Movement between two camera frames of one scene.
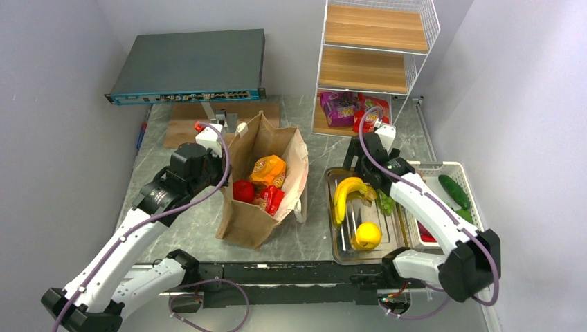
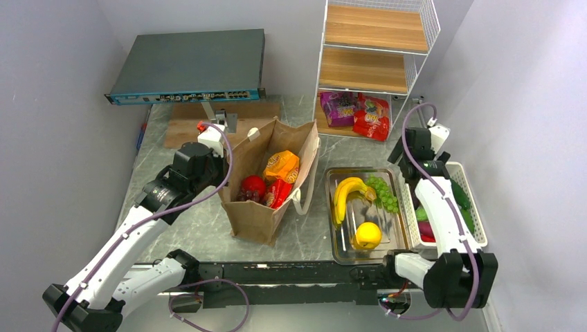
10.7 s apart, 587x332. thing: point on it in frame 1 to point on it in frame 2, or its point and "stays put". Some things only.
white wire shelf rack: (373, 47) stays put
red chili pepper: (426, 235) stays put
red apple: (244, 190) to (255, 182)
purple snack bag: (339, 107) stays put
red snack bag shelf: (362, 104) stays put
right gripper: (351, 153) to (396, 154)
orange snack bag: (269, 170) to (283, 165)
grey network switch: (213, 66) stays put
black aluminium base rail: (235, 284) stays put
